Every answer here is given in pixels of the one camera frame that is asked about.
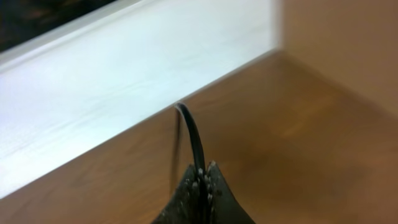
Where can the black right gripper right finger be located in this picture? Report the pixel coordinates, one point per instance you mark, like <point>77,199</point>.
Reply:
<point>224,208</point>

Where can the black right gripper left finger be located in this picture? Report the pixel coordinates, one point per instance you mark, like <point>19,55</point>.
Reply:
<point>183,207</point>

